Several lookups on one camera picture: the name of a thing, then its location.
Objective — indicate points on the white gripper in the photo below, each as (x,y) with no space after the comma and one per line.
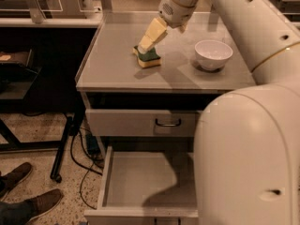
(177,12)

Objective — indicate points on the green and yellow sponge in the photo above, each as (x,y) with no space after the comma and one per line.
(147,60)

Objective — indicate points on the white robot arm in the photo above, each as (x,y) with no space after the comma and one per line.
(247,142)

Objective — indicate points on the grey metal drawer cabinet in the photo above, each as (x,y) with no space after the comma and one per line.
(110,77)

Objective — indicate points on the closed top drawer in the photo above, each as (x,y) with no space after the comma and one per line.
(140,123)

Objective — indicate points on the open middle drawer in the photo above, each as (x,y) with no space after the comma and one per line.
(146,188)

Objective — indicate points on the white ceramic bowl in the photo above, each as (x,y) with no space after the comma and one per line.
(212,54)

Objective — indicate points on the dark side shelf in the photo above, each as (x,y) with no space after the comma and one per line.
(18,71)

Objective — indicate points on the brown shoe upper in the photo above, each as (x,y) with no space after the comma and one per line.
(12,179)

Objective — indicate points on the brown shoe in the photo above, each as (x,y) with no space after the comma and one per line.
(19,213)
(12,179)

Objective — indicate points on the brown shoe lower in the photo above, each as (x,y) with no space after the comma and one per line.
(19,213)

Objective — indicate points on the black drawer handle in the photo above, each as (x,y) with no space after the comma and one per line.
(177,123)

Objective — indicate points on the black table leg frame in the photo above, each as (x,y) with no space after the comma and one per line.
(14,145)

